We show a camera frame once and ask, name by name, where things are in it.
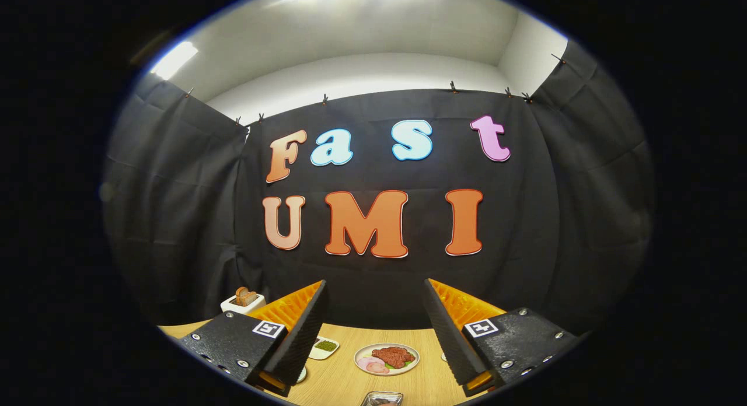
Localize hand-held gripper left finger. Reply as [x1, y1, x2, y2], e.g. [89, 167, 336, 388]
[175, 279, 327, 397]

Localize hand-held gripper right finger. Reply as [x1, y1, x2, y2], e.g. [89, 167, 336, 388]
[423, 279, 584, 397]

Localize white divided tray with beans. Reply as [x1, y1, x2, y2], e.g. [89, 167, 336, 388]
[308, 336, 340, 361]

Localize round beige dinner plate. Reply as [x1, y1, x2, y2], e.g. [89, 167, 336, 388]
[354, 343, 420, 376]

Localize brown steak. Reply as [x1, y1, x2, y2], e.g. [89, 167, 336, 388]
[372, 346, 416, 369]

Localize cream white toaster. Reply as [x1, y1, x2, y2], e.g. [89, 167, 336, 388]
[220, 293, 267, 315]

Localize perforated metal basket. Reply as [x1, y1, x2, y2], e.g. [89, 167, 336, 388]
[360, 391, 404, 406]

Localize row of black cloth clips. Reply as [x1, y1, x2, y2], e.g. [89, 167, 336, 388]
[186, 51, 567, 127]

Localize small ceiling light panel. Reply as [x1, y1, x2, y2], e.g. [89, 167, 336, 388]
[149, 40, 199, 81]

